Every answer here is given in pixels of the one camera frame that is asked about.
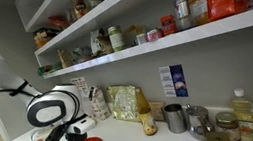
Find brown paper packet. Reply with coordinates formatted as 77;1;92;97
146;99;168;123

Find small red box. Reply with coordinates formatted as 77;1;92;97
157;12;181;39

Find white jar green lid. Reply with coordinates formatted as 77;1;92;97
103;23;128;54

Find small white can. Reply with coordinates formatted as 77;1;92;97
133;31;149;47

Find steel cup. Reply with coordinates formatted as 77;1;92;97
160;102;191;136

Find yellow bag with figure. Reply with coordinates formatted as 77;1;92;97
128;87;164;138

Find yellow food packages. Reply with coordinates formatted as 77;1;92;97
32;30;54;51

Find pink round tin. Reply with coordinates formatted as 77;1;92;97
144;26;165;45

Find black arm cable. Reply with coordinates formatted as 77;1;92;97
0;76;45;109

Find red and white wall sticker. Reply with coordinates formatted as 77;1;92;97
67;73;91;97

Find tan wrapped packet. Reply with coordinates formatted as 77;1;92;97
54;48;77;71

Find white long wall shelf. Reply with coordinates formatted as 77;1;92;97
30;0;253;111

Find green flat packet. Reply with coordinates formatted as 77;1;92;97
37;59;65;80

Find glass jar gold lid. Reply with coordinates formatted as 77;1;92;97
211;109;246;141

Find gold foil bag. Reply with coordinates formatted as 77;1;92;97
102;82;145;124

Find white printed packet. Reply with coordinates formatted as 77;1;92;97
86;28;106;58

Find steel pitcher with lid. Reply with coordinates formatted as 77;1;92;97
180;103;219;141

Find blue white box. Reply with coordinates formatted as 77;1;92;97
154;60;194;101

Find brown paper bag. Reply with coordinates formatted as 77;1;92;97
120;23;146;50

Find orange red snack bag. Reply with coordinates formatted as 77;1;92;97
201;0;251;27

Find orange cardboard box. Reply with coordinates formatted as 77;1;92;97
184;0;214;27

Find red and white carton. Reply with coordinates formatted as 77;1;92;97
84;84;117;123

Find yellow oil bottle white cap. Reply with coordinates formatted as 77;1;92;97
225;86;253;140

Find white short wall shelf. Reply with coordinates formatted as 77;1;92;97
10;0;138;49

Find steel can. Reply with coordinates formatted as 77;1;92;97
170;0;197;34

